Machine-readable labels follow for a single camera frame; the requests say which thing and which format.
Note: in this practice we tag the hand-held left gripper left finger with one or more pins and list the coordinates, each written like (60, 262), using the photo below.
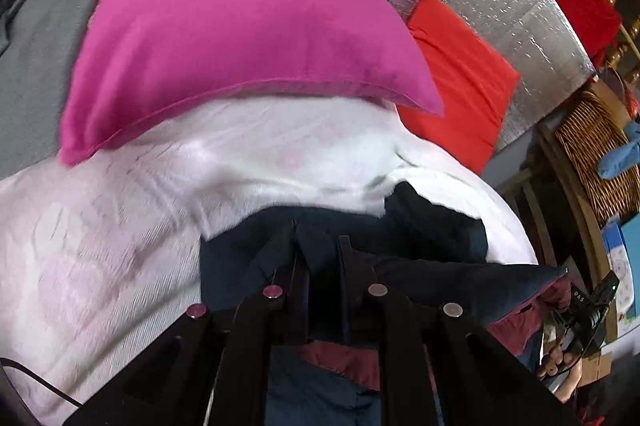
(295, 271)

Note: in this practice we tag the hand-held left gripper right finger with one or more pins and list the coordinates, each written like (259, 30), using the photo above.
(356, 267)

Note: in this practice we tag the navy jacket with maroon lining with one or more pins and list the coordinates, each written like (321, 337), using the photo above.
(440, 231)

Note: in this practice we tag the person's right hand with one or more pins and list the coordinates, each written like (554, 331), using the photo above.
(557, 363)

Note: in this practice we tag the blue and white box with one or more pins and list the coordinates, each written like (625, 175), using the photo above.
(622, 266)

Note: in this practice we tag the light blue cloth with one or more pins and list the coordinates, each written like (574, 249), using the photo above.
(620, 156)

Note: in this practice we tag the wicker basket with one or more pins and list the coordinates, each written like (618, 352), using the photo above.
(585, 146)

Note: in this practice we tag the pale pink white blanket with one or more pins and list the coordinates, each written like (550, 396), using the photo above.
(125, 231)

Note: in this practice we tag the orange-red pillow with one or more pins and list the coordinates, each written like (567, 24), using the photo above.
(460, 81)

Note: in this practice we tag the magenta pillow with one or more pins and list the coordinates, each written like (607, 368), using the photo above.
(240, 16)

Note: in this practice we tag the grey sweatshirt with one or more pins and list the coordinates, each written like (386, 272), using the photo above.
(35, 56)

